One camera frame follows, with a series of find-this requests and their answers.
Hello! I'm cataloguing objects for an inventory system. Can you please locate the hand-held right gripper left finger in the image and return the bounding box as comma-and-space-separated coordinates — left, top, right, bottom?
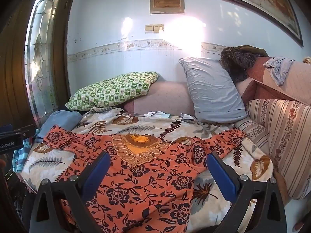
29, 151, 112, 233

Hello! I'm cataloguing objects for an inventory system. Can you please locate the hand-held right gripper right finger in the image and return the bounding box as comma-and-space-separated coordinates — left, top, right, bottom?
206, 152, 288, 233

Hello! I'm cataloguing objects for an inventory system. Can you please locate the orange floral shirt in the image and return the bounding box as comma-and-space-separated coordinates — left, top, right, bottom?
43, 125, 246, 233

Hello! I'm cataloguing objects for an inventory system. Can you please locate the teal striped garment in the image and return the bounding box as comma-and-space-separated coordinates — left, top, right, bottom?
13, 136, 31, 173

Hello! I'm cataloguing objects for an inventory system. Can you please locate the blue pillow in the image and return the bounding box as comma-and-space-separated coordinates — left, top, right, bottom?
35, 110, 83, 143

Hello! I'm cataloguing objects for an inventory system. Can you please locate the wooden door with glass panel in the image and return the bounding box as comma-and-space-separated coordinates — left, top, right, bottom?
0, 0, 78, 136

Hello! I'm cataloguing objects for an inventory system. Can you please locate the leaf-print blanket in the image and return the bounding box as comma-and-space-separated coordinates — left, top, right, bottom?
21, 107, 274, 233

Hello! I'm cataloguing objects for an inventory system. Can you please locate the grey pillow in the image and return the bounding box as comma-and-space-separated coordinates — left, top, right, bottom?
179, 57, 249, 123

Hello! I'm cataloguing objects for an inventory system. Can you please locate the green checked pillow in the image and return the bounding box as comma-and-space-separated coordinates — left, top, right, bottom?
66, 71, 159, 111

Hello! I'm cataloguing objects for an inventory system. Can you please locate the dark furry cushion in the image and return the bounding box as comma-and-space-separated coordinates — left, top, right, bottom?
220, 47, 258, 82

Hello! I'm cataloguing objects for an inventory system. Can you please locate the light grey garment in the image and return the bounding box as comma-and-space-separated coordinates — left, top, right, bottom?
264, 57, 295, 86

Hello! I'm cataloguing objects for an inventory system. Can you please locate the brown cloth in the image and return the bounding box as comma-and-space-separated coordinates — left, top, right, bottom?
234, 45, 269, 57

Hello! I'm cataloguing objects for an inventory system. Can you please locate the framed wall plaque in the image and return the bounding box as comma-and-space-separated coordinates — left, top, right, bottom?
149, 0, 185, 14

